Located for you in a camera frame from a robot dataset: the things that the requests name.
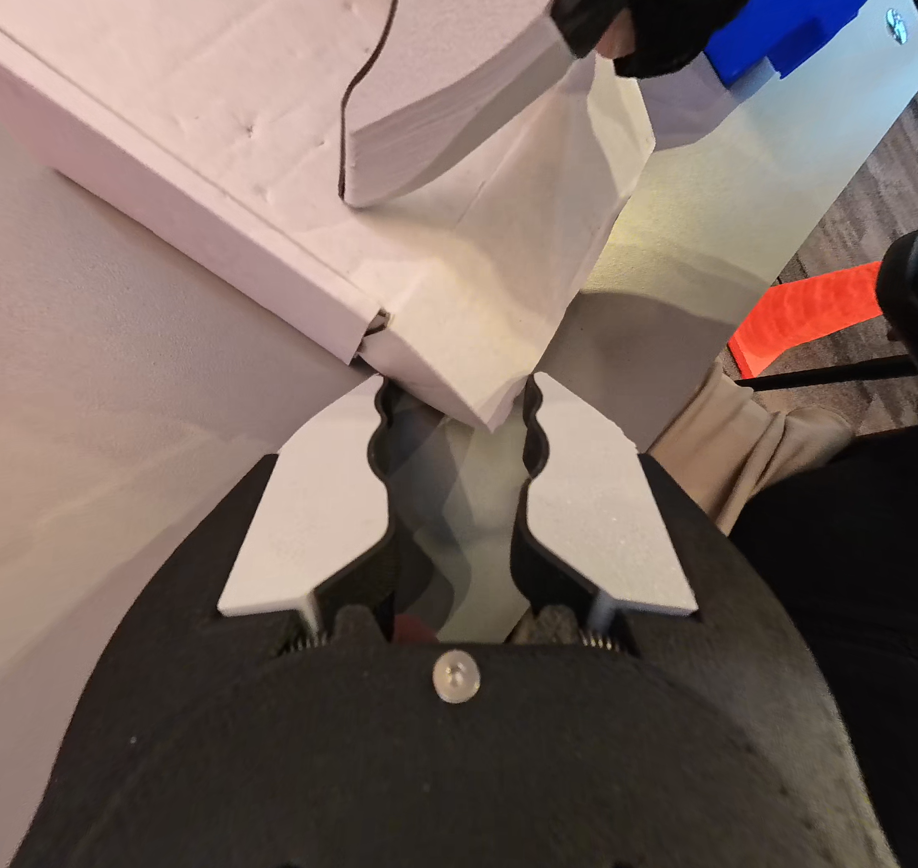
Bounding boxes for white cardboard box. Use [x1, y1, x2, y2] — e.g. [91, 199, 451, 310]
[0, 0, 657, 432]

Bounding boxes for blue block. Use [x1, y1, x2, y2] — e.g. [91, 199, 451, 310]
[706, 0, 915, 89]

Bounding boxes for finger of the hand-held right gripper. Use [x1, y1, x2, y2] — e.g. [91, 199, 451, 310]
[645, 54, 734, 153]
[337, 0, 583, 209]

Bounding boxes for person's dark clothing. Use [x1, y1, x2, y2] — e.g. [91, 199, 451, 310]
[728, 431, 918, 868]

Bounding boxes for person's right hand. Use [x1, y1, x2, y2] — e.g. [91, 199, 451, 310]
[595, 0, 763, 82]

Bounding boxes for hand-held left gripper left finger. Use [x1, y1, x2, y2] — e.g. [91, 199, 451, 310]
[217, 375, 397, 634]

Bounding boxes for orange plastic base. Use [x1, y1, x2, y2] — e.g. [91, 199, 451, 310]
[728, 260, 885, 379]

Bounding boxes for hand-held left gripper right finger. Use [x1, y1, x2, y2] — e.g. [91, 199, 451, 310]
[512, 372, 699, 630]

